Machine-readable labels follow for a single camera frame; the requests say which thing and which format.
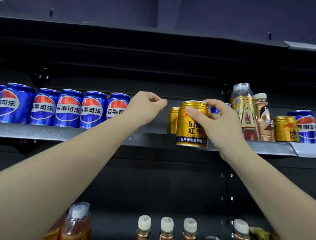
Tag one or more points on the person's left forearm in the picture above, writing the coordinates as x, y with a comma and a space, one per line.
61, 170

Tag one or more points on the row of blue cans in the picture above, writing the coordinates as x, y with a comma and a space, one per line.
68, 108

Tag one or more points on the amber drink bottle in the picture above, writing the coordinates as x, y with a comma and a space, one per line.
55, 230

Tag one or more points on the person's right thumb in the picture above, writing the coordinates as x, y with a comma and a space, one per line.
196, 114

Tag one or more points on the gold energy drink can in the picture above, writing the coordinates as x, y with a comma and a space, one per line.
172, 121
188, 132
284, 128

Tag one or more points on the brown bottle with white cap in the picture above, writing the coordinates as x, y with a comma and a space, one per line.
189, 229
241, 230
167, 228
264, 121
144, 227

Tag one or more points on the blue red-label soda can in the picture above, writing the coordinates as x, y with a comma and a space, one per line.
214, 110
306, 127

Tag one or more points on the person's left hand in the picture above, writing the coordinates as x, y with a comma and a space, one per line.
142, 108

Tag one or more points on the gold bottle with clear cap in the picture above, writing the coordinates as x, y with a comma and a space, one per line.
245, 111

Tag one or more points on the person's left thumb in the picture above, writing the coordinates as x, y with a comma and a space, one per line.
160, 104

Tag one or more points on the white shelf price strip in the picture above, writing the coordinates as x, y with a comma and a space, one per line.
305, 149
301, 46

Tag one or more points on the person's right forearm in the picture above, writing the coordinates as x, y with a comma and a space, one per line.
269, 192

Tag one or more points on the black metal shelf board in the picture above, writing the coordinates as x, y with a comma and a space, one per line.
49, 132
148, 29

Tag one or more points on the amber bottle with clear cap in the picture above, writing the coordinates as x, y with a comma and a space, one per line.
76, 225

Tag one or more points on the black slotted shelf upright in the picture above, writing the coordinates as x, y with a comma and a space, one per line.
227, 188

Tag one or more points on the yellow snack packet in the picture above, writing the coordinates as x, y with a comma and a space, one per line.
259, 233

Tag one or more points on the person's right hand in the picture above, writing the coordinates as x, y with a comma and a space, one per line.
223, 131

